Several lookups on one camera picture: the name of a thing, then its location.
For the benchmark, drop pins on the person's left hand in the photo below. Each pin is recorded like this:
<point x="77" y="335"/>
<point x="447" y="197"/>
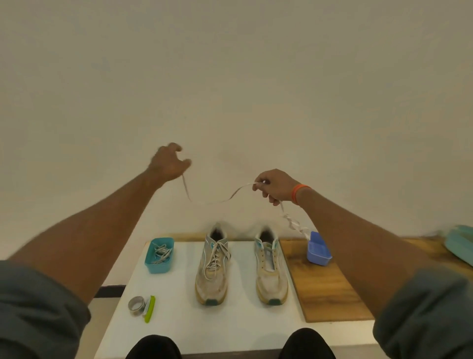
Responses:
<point x="166" y="164"/>

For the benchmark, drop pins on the person's right hand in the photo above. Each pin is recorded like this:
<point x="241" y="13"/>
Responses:
<point x="279" y="185"/>

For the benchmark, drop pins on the white lace of sneaker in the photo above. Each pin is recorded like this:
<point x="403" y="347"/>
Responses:
<point x="238" y="191"/>
<point x="214" y="259"/>

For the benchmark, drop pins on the worn white sneaker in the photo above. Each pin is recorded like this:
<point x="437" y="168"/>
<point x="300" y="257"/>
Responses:
<point x="271" y="288"/>
<point x="212" y="288"/>

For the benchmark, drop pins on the person's left forearm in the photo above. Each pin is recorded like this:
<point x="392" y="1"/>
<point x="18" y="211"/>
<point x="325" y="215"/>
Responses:
<point x="88" y="229"/>

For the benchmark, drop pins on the person's right forearm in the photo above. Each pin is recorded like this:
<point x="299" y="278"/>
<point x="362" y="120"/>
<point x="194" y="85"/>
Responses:
<point x="369" y="251"/>

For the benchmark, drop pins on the orange thread wristband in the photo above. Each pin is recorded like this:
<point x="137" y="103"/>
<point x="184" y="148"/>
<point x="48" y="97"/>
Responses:
<point x="297" y="194"/>

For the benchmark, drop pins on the blue plastic container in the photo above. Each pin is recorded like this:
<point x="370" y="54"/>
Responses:
<point x="317" y="257"/>

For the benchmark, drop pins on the teal plastic container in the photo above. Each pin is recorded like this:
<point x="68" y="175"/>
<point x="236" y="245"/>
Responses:
<point x="157" y="268"/>

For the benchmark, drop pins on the grey tape roll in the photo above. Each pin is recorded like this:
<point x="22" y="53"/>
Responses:
<point x="133" y="310"/>

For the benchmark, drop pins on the black trousers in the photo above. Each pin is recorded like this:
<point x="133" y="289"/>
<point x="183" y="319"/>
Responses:
<point x="306" y="345"/>

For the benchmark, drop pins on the large teal basin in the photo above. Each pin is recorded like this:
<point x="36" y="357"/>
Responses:
<point x="462" y="244"/>

